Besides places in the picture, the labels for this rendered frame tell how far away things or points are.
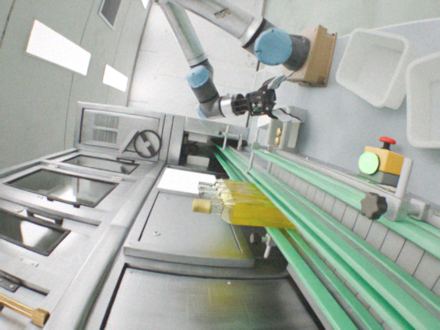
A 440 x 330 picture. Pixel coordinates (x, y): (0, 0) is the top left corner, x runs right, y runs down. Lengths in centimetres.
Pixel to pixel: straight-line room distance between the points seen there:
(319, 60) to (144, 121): 126
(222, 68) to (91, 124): 327
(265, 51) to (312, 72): 24
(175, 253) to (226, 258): 13
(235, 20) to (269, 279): 71
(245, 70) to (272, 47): 398
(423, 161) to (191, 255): 57
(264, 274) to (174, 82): 413
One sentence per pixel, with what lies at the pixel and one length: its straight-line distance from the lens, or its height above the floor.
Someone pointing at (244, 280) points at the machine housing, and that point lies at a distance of 57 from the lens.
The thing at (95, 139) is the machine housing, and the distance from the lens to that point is 178.
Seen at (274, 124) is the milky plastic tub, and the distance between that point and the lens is 101.
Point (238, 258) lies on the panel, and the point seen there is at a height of 103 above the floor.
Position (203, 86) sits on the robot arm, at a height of 118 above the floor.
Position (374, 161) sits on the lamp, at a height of 84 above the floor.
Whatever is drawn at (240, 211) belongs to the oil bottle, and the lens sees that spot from 51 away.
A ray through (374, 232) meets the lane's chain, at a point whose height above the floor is 88.
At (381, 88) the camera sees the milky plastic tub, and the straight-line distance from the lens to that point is 63.
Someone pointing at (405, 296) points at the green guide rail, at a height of 94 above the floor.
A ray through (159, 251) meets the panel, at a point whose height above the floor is 123.
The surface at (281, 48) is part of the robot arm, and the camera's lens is 65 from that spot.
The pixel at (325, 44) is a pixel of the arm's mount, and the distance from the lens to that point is 85.
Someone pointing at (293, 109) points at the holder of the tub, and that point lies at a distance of 88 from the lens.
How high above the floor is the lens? 120
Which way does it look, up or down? 10 degrees down
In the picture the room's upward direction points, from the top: 81 degrees counter-clockwise
